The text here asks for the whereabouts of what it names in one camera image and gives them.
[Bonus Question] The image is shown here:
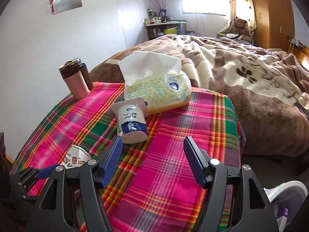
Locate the patterned paper cup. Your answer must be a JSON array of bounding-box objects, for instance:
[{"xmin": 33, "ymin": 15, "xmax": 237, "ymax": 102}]
[{"xmin": 61, "ymin": 145, "xmax": 92, "ymax": 169}]

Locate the white purple long box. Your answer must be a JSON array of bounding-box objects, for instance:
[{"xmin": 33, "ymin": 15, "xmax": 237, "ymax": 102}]
[{"xmin": 276, "ymin": 205, "xmax": 289, "ymax": 227}]

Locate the white trash bin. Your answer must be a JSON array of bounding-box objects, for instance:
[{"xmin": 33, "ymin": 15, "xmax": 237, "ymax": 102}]
[{"xmin": 264, "ymin": 180, "xmax": 308, "ymax": 231}]

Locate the blue white wipes roll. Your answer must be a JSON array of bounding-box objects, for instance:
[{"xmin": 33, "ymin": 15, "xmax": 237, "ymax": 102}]
[{"xmin": 111, "ymin": 97, "xmax": 149, "ymax": 144}]

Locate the pink plaid tablecloth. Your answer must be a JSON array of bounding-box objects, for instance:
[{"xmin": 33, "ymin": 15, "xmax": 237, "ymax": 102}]
[{"xmin": 12, "ymin": 82, "xmax": 241, "ymax": 231}]

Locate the yellow tissue pack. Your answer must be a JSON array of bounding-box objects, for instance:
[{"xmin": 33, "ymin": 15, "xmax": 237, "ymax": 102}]
[{"xmin": 118, "ymin": 51, "xmax": 191, "ymax": 114}]

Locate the pink brown tumbler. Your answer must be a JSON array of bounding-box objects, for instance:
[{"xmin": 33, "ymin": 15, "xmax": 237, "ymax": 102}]
[{"xmin": 58, "ymin": 58, "xmax": 94, "ymax": 101}]

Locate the brown paw print blanket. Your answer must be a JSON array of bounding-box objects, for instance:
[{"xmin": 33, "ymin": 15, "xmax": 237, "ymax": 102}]
[{"xmin": 90, "ymin": 35, "xmax": 308, "ymax": 160}]

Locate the brown teddy bear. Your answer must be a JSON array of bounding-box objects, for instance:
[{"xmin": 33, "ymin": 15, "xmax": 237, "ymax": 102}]
[{"xmin": 228, "ymin": 18, "xmax": 253, "ymax": 43}]

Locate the wooden wardrobe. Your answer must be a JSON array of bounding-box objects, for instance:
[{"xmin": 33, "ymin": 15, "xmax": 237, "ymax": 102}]
[{"xmin": 253, "ymin": 0, "xmax": 308, "ymax": 66}]

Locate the window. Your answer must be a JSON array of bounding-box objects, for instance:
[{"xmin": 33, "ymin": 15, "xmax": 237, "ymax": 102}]
[{"xmin": 181, "ymin": 0, "xmax": 230, "ymax": 16}]

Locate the grey wall shelf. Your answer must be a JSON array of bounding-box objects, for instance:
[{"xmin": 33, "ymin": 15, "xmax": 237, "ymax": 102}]
[{"xmin": 144, "ymin": 9, "xmax": 187, "ymax": 40}]

